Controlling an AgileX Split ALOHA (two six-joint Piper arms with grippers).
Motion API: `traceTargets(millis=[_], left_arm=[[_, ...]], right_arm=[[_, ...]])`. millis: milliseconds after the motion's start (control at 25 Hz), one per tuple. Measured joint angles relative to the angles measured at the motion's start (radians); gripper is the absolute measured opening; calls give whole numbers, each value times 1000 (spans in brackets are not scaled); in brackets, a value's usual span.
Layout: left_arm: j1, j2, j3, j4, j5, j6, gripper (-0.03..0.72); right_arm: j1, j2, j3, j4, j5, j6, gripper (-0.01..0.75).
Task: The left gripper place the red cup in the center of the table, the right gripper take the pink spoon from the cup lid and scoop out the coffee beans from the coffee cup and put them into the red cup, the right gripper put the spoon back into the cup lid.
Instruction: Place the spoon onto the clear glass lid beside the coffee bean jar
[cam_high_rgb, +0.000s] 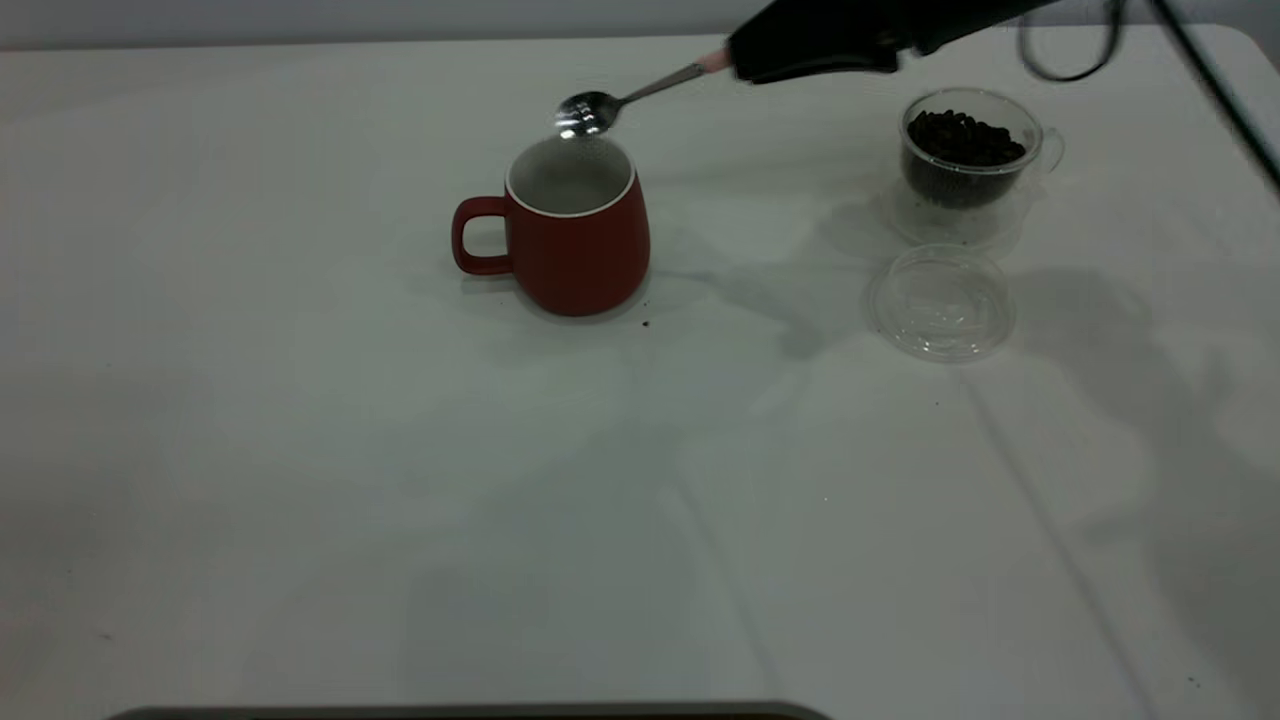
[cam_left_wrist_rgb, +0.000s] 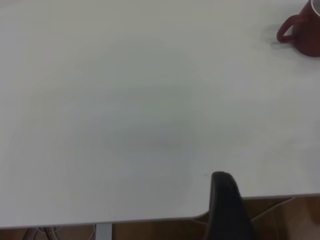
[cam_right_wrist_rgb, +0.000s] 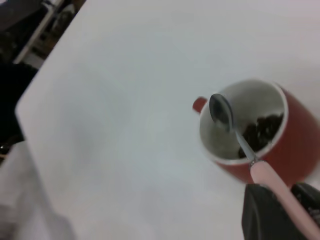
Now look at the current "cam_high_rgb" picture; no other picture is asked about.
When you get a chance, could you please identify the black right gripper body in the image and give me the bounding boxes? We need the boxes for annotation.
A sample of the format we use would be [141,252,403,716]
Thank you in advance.
[900,0,1061,56]

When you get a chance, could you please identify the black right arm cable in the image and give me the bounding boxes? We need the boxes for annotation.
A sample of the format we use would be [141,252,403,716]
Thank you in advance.
[1018,0,1128,84]
[1148,0,1280,193]

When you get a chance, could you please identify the red ceramic mug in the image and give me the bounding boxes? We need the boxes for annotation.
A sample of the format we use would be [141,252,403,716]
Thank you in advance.
[450,133,652,319]

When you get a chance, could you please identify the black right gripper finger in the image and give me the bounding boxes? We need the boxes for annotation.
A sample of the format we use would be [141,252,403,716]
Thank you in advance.
[728,0,906,73]
[748,50,899,86]

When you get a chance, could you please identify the clear glass cup with handle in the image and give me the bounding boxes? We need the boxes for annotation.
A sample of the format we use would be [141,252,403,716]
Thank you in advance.
[900,88,1067,211]

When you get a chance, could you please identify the clear glass saucer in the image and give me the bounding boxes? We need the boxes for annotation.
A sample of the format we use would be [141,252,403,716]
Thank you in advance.
[883,178,1036,251]
[866,245,1018,363]

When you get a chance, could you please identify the dark coffee beans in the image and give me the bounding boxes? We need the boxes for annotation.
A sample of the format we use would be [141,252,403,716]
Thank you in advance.
[906,110,1028,206]

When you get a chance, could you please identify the metal spoon with pink handle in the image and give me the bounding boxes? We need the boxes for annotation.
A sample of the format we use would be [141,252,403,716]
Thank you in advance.
[555,48,736,139]

